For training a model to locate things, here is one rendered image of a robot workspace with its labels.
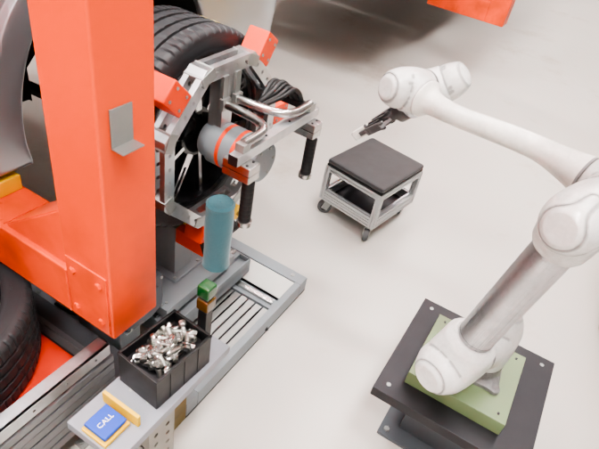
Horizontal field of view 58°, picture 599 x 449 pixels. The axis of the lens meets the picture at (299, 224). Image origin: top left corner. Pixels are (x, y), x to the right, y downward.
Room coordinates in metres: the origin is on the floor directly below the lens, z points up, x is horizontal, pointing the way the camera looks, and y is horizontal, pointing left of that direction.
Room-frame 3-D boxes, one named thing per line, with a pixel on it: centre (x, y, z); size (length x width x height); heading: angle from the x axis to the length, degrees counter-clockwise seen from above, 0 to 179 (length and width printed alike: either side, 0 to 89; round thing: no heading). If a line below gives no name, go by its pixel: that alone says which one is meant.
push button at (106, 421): (0.68, 0.36, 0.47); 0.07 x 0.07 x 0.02; 66
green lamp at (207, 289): (1.02, 0.21, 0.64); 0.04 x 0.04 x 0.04; 66
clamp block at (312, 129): (1.51, 0.04, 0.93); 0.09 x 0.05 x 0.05; 66
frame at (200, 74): (1.44, 0.30, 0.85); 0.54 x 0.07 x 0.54; 156
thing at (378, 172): (2.42, -0.32, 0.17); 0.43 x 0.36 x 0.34; 146
